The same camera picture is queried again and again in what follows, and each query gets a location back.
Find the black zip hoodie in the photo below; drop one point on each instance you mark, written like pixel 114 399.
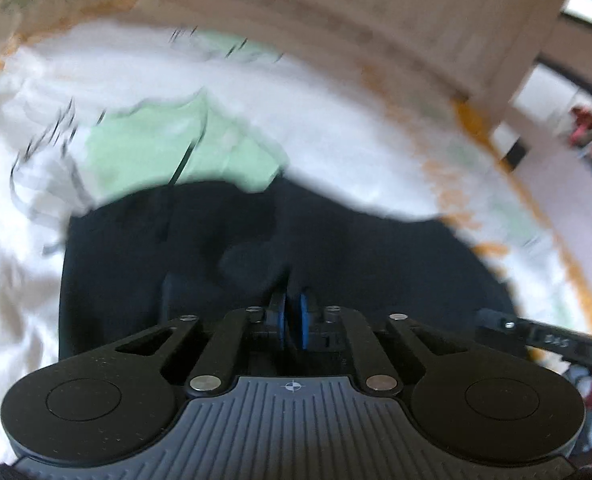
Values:
pixel 256 250

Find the white wooden bed frame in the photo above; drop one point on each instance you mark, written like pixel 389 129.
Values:
pixel 416 15

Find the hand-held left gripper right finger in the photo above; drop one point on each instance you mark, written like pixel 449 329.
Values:
pixel 305 321

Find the leaf print bed sheet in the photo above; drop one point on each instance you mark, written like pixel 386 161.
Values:
pixel 326 110

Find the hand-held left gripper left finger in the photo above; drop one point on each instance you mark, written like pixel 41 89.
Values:
pixel 280 321

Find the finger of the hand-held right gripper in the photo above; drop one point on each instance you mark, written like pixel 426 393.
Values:
pixel 541 336

